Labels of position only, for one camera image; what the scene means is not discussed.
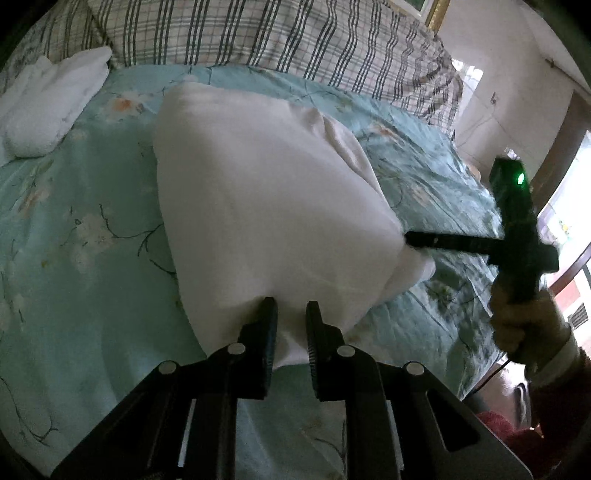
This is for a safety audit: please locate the bright window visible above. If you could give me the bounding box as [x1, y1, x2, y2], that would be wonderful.
[538, 131, 591, 333]

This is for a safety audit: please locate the wooden door frame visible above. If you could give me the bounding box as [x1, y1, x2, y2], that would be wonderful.
[529, 90, 591, 210]

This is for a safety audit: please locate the white folded towel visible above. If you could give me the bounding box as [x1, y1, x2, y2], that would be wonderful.
[0, 45, 114, 160]

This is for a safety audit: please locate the person's right forearm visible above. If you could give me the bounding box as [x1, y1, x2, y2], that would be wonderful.
[524, 339, 591, 446]

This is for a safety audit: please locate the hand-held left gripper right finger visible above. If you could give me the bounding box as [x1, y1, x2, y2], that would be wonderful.
[305, 301, 533, 480]

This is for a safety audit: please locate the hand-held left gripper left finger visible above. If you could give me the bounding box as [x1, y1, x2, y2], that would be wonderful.
[51, 298, 280, 480]

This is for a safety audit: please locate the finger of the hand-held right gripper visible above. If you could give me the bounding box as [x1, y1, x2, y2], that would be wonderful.
[404, 231, 505, 256]

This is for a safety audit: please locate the plaid pillow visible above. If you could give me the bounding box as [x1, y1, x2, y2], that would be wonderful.
[46, 0, 465, 139]

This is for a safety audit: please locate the teal floral bed sheet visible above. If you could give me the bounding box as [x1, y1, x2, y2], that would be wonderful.
[0, 64, 509, 480]

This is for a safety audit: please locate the person's right hand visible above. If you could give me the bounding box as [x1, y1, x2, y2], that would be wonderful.
[488, 276, 579, 377]

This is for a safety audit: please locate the gold framed wall picture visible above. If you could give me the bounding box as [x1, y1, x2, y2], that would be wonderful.
[385, 0, 452, 29]

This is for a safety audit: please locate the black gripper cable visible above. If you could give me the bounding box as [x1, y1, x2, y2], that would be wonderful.
[468, 359, 514, 398]

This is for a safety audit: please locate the person's red clothing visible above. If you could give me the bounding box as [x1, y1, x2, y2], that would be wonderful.
[475, 408, 561, 464]

